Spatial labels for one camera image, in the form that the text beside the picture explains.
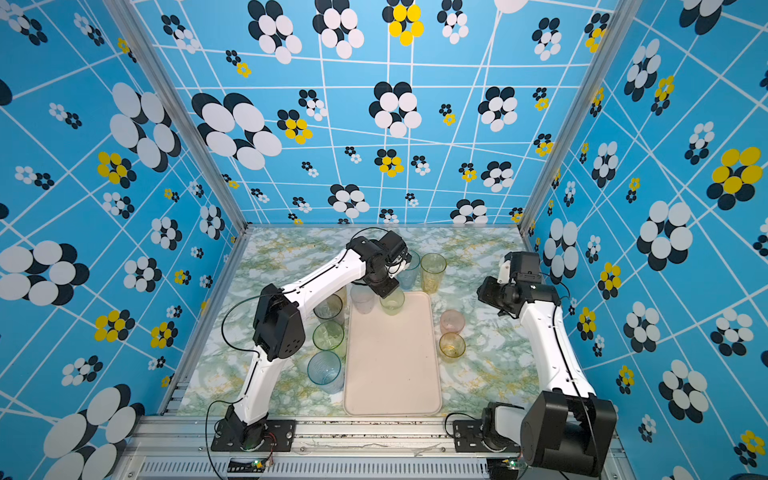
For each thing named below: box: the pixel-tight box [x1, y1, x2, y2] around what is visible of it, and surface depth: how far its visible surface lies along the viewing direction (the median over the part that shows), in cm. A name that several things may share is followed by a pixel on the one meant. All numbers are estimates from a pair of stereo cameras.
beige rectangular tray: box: [343, 291, 442, 416], surface depth 88 cm
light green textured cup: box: [379, 286, 405, 316], surface depth 97 cm
